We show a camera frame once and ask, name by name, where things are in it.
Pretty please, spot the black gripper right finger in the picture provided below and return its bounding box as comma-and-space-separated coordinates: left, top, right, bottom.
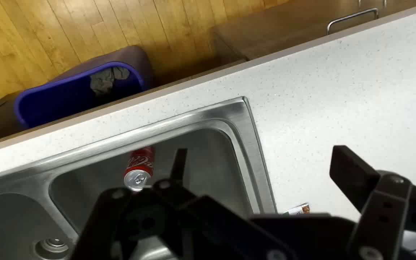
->
330, 146, 416, 260

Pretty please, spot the stainless steel double sink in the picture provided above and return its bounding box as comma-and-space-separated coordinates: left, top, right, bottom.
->
0, 97, 277, 260

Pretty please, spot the small item on counter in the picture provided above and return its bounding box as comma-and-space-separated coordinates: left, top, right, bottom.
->
285, 202, 311, 215

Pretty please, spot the wooden cabinet drawer with handle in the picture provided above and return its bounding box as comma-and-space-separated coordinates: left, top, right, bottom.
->
214, 0, 416, 64

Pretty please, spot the blue trash bin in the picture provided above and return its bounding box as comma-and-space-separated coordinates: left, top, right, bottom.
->
14, 61, 149, 129

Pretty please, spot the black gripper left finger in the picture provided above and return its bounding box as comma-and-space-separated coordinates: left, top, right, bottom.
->
71, 148, 206, 260

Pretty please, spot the red soda can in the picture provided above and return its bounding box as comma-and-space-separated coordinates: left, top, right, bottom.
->
123, 146, 155, 192

